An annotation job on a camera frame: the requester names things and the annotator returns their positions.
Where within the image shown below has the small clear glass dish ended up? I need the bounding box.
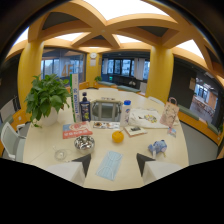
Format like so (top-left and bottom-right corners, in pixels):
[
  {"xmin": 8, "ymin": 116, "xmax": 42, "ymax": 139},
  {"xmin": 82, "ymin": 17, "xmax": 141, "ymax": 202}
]
[{"xmin": 52, "ymin": 145, "xmax": 69, "ymax": 162}]

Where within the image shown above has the blue plush toy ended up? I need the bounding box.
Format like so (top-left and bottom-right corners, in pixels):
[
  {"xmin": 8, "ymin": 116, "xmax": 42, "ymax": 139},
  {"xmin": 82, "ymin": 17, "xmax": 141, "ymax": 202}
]
[{"xmin": 147, "ymin": 139, "xmax": 168, "ymax": 159}]

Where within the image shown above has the metal bowl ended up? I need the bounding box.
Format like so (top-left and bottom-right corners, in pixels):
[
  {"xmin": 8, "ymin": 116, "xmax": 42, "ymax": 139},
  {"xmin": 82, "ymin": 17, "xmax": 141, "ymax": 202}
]
[{"xmin": 73, "ymin": 135, "xmax": 96, "ymax": 155}]

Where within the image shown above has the light blue face mask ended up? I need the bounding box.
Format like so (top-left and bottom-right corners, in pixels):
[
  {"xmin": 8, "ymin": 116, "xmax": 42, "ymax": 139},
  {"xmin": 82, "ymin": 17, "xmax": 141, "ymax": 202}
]
[{"xmin": 95, "ymin": 150, "xmax": 124, "ymax": 182}]

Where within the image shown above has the small colourful card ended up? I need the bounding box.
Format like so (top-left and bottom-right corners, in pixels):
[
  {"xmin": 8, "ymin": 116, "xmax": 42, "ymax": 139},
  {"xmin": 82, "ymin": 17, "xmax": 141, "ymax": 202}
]
[{"xmin": 167, "ymin": 127, "xmax": 178, "ymax": 139}]

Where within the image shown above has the red printed book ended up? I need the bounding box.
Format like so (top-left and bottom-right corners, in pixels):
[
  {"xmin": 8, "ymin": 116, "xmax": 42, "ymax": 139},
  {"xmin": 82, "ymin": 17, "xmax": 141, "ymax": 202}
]
[{"xmin": 62, "ymin": 121, "xmax": 94, "ymax": 140}]

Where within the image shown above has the orange fruit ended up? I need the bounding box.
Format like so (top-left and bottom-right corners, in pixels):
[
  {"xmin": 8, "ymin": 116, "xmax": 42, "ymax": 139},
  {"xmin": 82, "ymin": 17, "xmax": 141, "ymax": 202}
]
[{"xmin": 111, "ymin": 130, "xmax": 125, "ymax": 144}]

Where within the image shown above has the white printed tote bag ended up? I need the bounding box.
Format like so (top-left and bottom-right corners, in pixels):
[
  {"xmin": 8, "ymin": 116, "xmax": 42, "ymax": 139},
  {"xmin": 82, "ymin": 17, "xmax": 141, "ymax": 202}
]
[{"xmin": 128, "ymin": 108, "xmax": 170, "ymax": 130}]

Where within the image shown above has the pink paper gift bag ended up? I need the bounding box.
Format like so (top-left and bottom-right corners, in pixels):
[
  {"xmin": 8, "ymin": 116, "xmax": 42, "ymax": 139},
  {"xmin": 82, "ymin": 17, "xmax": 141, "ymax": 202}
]
[{"xmin": 159, "ymin": 96, "xmax": 180, "ymax": 128}]

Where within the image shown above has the colourful flat packet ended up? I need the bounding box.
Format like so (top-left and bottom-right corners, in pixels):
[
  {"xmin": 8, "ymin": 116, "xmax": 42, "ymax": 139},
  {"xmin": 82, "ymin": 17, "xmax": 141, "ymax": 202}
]
[{"xmin": 92, "ymin": 120, "xmax": 121, "ymax": 131}]

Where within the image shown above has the dark blue bottle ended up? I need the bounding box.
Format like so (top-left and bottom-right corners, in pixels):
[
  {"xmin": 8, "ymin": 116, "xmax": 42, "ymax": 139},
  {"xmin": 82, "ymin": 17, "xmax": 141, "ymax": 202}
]
[{"xmin": 79, "ymin": 91, "xmax": 92, "ymax": 122}]

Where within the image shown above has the white grey chair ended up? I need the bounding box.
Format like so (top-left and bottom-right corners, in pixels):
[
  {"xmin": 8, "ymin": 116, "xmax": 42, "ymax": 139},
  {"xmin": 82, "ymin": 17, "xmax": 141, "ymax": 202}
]
[{"xmin": 0, "ymin": 121, "xmax": 27, "ymax": 162}]

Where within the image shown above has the white bottle blue cap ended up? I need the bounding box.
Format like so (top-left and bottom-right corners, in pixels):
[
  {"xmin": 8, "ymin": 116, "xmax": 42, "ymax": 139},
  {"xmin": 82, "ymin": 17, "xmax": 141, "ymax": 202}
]
[{"xmin": 119, "ymin": 99, "xmax": 132, "ymax": 128}]

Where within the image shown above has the tall green white box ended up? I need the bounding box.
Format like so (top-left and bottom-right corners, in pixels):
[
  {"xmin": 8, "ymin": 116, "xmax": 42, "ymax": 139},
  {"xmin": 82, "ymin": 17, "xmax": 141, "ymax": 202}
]
[{"xmin": 69, "ymin": 73, "xmax": 82, "ymax": 124}]

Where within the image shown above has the green potted plant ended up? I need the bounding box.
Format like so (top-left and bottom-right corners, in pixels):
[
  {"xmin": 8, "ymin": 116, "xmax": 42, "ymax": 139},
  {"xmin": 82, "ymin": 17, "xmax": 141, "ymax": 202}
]
[{"xmin": 24, "ymin": 73, "xmax": 72, "ymax": 129}]

